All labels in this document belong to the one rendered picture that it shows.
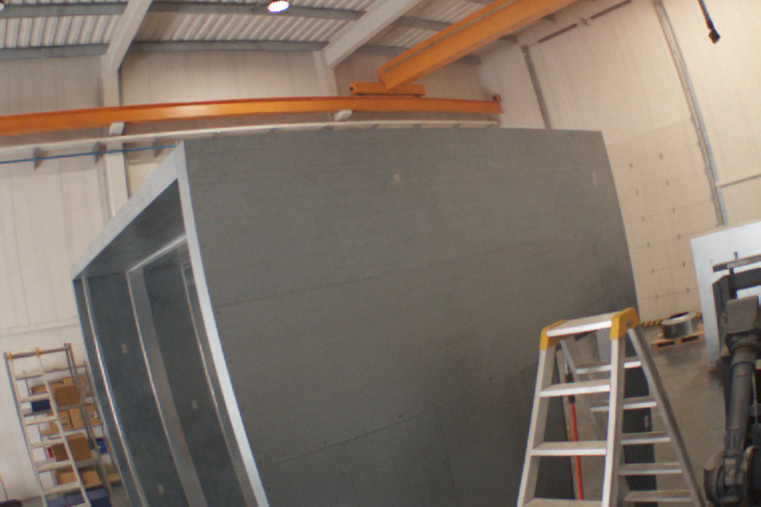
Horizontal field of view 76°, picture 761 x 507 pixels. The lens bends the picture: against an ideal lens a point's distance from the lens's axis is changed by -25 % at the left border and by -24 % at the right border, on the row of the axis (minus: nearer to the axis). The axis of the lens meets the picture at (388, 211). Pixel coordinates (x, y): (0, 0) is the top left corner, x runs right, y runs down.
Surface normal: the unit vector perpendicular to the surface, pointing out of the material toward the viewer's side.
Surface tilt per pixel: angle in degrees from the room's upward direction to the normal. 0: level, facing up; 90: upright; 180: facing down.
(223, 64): 90
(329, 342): 90
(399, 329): 90
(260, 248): 90
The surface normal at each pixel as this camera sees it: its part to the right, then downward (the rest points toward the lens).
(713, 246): -0.76, 0.10
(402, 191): 0.61, -0.22
